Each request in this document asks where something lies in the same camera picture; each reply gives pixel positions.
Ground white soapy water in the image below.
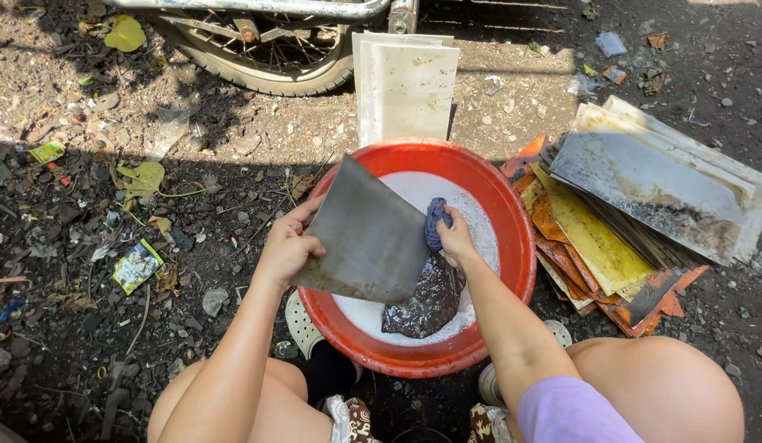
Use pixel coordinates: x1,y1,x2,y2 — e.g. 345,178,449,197
332,171,501,347

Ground green curled leaf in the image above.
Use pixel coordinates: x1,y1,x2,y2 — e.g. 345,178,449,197
115,161,167,211

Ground clear plastic bag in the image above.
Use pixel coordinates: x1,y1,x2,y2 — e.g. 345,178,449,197
143,107,191,161

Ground grey flat stone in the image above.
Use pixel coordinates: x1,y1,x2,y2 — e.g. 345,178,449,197
201,287,230,318

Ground red plastic basin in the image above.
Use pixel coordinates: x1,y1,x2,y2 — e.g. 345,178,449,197
296,137,537,379

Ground spoked cart wheel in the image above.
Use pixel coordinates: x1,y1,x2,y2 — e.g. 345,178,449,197
152,7,357,98

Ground brown patterned shorts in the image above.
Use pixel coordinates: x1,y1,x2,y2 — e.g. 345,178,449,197
322,395,517,443

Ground grey square tile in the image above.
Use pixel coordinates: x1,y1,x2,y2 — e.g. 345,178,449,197
291,154,432,306

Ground white perforated sandal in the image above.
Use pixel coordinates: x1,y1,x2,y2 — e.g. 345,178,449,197
285,289,327,361
478,319,573,408

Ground person's right hand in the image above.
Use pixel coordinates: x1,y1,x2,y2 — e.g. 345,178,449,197
435,204,480,272

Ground person's right leg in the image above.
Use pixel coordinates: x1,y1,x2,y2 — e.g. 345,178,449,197
503,335,746,443

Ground person's left leg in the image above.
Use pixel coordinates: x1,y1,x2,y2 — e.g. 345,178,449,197
147,358,335,443

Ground blue scrubbing cloth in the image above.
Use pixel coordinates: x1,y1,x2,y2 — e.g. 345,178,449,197
424,197,453,253

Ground purple shirt sleeve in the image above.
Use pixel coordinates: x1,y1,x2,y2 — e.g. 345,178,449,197
517,376,645,443

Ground blue plastic scrap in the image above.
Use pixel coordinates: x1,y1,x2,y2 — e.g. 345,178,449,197
595,31,628,59

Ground person's leg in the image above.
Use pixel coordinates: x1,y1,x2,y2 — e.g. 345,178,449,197
503,335,746,443
147,358,335,443

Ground pile of dirty tiles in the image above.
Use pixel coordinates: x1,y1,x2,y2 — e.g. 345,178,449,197
499,95,762,338

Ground person's left hand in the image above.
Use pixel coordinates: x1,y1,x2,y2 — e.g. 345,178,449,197
256,196,327,290

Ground green snack packet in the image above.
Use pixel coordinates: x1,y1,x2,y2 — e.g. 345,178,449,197
112,239,165,295

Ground yellow-green crumpled wrapper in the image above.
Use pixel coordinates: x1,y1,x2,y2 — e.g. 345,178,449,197
28,141,67,165

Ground yellow-green fallen leaf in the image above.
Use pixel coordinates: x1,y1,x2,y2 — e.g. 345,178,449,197
104,15,148,53

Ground stack of clean white tiles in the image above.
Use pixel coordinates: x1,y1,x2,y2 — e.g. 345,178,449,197
352,31,461,148

